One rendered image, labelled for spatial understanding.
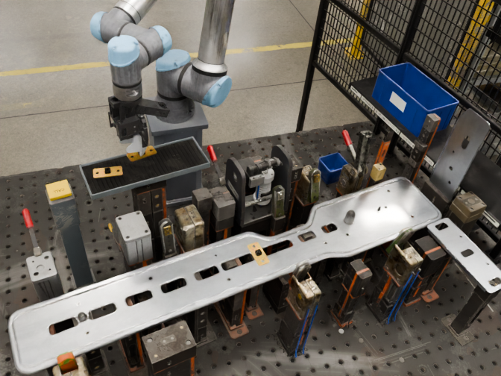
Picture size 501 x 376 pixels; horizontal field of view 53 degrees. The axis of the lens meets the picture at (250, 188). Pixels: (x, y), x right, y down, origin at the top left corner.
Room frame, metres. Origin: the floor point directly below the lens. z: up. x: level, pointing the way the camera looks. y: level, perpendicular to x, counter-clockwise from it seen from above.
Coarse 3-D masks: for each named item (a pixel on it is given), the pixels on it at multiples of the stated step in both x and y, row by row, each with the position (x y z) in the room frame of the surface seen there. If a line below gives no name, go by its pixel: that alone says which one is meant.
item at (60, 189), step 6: (66, 180) 0.99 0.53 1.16; (48, 186) 0.96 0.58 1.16; (54, 186) 0.96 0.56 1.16; (60, 186) 0.96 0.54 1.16; (66, 186) 0.97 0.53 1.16; (48, 192) 0.93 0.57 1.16; (54, 192) 0.94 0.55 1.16; (60, 192) 0.94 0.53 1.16; (66, 192) 0.94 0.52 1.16; (54, 198) 0.92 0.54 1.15
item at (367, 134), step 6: (360, 132) 1.31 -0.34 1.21; (366, 132) 1.31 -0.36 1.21; (360, 138) 1.30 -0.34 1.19; (366, 138) 1.29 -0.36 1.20; (372, 138) 1.28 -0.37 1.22; (360, 144) 1.30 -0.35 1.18; (366, 144) 1.31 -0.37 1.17; (360, 150) 1.29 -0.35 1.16; (366, 150) 1.30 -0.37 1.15; (360, 156) 1.28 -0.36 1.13; (366, 156) 1.30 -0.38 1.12; (360, 162) 1.28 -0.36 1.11; (366, 162) 1.30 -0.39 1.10
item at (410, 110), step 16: (400, 64) 1.87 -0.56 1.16; (384, 80) 1.77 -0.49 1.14; (400, 80) 1.89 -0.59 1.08; (416, 80) 1.83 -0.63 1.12; (384, 96) 1.75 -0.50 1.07; (400, 96) 1.68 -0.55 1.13; (416, 96) 1.81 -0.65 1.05; (432, 96) 1.74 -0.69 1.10; (448, 96) 1.69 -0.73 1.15; (400, 112) 1.66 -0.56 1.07; (416, 112) 1.60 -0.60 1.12; (432, 112) 1.57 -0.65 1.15; (448, 112) 1.62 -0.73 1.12; (416, 128) 1.57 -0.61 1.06
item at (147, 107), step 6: (144, 102) 1.10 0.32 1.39; (150, 102) 1.11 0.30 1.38; (156, 102) 1.13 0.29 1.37; (162, 102) 1.14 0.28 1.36; (138, 108) 1.06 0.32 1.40; (144, 108) 1.07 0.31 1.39; (150, 108) 1.08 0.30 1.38; (156, 108) 1.10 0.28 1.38; (162, 108) 1.11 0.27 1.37; (150, 114) 1.08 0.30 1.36; (156, 114) 1.09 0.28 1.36; (162, 114) 1.11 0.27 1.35
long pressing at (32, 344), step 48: (384, 192) 1.26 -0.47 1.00; (240, 240) 0.97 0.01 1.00; (336, 240) 1.02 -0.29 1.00; (384, 240) 1.04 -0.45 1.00; (96, 288) 0.74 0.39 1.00; (144, 288) 0.76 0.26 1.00; (192, 288) 0.78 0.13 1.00; (240, 288) 0.80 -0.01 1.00; (48, 336) 0.59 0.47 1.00; (96, 336) 0.60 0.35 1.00
